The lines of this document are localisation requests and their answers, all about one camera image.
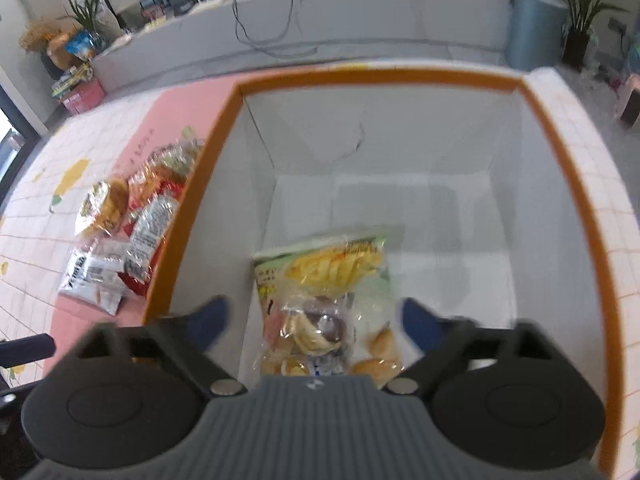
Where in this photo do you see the orange stick snack packet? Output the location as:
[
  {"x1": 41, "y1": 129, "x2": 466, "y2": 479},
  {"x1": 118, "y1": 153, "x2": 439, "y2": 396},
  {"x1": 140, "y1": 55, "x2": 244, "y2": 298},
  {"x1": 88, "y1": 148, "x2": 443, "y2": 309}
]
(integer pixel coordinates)
[{"x1": 127, "y1": 159, "x2": 189, "y2": 202}]

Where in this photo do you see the pale yellow pastry bag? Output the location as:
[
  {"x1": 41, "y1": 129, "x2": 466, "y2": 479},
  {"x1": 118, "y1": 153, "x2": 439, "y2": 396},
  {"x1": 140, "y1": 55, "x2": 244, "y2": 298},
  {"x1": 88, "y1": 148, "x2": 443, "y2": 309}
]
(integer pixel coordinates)
[{"x1": 252, "y1": 230, "x2": 406, "y2": 379}]

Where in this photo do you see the pink table runner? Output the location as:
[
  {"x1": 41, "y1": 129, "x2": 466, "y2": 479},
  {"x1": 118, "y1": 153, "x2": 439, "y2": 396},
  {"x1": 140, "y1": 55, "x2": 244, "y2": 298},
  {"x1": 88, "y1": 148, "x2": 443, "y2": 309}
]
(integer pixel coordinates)
[{"x1": 50, "y1": 72, "x2": 262, "y2": 342}]

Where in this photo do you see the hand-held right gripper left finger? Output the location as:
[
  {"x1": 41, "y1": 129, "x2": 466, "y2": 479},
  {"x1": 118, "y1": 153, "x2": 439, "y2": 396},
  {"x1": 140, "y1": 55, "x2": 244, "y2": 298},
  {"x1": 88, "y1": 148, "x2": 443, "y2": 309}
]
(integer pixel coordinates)
[{"x1": 75, "y1": 296, "x2": 249, "y2": 397}]

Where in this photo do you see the clear packet of white balls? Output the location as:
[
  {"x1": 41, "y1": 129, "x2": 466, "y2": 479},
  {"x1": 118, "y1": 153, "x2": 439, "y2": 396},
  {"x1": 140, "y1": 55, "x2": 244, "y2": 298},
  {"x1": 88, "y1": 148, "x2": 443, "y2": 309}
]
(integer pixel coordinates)
[{"x1": 92, "y1": 238, "x2": 132, "y2": 274}]

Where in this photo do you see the grey tv console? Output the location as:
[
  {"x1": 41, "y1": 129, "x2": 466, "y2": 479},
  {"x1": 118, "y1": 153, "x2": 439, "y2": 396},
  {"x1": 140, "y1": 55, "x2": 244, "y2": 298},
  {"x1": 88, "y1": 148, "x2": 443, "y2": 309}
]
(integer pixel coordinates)
[{"x1": 92, "y1": 0, "x2": 512, "y2": 94}]

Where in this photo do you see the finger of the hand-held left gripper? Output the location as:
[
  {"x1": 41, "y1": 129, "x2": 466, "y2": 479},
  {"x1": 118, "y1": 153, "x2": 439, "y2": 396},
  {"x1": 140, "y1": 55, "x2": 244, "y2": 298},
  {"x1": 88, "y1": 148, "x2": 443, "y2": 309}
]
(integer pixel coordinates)
[{"x1": 0, "y1": 333, "x2": 56, "y2": 367}]

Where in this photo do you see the clear packet brown pastry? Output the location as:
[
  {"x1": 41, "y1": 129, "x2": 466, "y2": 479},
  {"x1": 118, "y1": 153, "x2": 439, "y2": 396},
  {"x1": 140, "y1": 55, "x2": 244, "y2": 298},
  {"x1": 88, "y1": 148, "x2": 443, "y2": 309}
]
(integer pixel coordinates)
[{"x1": 264, "y1": 294, "x2": 359, "y2": 362}]

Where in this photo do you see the white box with orange rim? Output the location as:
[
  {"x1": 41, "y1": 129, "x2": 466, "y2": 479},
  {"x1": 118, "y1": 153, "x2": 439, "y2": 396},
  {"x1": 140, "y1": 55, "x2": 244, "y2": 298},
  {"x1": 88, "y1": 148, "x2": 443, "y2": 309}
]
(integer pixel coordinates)
[{"x1": 142, "y1": 64, "x2": 624, "y2": 479}]

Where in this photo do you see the blue snack bag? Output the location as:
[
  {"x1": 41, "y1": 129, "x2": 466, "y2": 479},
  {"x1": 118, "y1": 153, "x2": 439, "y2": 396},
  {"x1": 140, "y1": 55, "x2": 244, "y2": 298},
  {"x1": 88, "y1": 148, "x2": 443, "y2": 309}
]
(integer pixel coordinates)
[{"x1": 64, "y1": 29, "x2": 101, "y2": 59}]

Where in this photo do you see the green grass potted plant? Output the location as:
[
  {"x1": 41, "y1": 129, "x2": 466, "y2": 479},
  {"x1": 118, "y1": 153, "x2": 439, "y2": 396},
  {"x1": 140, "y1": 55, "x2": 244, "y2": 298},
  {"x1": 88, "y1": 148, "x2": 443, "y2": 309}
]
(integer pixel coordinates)
[{"x1": 57, "y1": 0, "x2": 109, "y2": 49}]

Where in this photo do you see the yellow waffle snack packet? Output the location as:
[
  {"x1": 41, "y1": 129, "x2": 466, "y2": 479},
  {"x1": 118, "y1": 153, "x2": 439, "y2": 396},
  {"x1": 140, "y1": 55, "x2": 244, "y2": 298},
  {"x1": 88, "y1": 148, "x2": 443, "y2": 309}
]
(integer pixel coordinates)
[{"x1": 74, "y1": 179, "x2": 129, "y2": 239}]

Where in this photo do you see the small pink heater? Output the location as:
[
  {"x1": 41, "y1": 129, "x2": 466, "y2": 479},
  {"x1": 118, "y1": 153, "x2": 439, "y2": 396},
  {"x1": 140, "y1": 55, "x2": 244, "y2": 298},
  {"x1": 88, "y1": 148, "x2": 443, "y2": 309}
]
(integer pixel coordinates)
[{"x1": 613, "y1": 72, "x2": 640, "y2": 126}]

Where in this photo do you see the stack of books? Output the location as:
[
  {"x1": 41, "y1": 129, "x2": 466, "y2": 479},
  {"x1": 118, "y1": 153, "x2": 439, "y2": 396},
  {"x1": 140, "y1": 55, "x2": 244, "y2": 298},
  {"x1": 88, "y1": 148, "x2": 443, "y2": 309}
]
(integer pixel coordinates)
[{"x1": 49, "y1": 62, "x2": 96, "y2": 99}]

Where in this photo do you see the dried flower bunch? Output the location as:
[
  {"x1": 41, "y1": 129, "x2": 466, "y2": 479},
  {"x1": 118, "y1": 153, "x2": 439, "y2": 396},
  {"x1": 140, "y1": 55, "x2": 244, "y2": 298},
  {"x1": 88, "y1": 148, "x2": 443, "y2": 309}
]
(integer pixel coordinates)
[{"x1": 19, "y1": 19, "x2": 61, "y2": 54}]

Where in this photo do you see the long-leaf plant black pot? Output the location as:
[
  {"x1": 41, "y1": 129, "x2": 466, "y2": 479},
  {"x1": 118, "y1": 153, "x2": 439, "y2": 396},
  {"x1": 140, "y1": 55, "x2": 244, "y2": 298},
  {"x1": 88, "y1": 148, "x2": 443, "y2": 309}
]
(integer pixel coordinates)
[{"x1": 549, "y1": 0, "x2": 632, "y2": 69}]

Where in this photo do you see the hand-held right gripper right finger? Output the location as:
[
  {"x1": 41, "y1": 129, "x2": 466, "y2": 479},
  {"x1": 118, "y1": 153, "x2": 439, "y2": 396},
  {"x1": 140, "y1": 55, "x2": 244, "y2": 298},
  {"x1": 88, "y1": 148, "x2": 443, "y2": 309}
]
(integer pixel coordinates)
[{"x1": 385, "y1": 297, "x2": 564, "y2": 396}]

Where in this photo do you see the black cable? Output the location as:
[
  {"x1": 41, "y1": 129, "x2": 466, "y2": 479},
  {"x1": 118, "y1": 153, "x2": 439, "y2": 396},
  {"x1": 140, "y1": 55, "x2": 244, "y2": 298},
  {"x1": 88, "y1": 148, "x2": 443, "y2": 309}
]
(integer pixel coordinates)
[{"x1": 232, "y1": 0, "x2": 319, "y2": 56}]

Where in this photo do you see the orange vase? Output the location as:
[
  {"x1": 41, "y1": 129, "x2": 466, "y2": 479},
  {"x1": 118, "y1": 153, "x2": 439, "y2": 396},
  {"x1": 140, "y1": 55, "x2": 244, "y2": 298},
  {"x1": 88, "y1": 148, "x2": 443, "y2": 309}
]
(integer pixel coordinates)
[{"x1": 47, "y1": 32, "x2": 81, "y2": 69}]

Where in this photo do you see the pink storage box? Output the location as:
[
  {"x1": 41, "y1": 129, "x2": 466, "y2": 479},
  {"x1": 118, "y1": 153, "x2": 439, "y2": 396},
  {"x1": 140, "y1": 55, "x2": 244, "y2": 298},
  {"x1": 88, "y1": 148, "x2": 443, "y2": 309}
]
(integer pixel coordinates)
[{"x1": 59, "y1": 79, "x2": 107, "y2": 116}]

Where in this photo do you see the blue-grey trash can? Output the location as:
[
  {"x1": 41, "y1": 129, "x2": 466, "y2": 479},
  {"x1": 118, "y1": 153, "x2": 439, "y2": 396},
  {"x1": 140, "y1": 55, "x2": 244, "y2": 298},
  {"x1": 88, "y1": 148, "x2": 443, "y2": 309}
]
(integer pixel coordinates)
[{"x1": 507, "y1": 0, "x2": 569, "y2": 69}]

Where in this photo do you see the white packet black print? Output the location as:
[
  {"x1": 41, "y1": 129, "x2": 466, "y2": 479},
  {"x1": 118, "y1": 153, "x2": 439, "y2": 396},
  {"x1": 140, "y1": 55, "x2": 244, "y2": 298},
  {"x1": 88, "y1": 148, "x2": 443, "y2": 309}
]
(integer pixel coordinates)
[{"x1": 57, "y1": 247, "x2": 126, "y2": 316}]

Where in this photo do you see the red packet white label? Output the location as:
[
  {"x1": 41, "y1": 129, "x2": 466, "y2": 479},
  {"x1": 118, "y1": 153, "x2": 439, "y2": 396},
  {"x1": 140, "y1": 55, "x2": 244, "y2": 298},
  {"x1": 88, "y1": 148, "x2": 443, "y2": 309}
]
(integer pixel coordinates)
[{"x1": 122, "y1": 194, "x2": 181, "y2": 297}]

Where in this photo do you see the window with dark frame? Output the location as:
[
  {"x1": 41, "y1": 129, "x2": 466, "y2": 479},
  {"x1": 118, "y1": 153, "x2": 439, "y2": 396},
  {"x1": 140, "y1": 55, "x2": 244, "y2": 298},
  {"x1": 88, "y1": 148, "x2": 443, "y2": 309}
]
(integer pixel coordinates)
[{"x1": 0, "y1": 79, "x2": 42, "y2": 187}]

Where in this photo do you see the clear greenish snack packet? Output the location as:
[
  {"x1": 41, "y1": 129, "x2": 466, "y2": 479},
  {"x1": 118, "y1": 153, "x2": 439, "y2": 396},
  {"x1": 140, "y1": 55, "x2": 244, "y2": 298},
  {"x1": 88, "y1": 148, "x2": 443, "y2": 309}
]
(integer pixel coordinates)
[{"x1": 149, "y1": 137, "x2": 206, "y2": 172}]

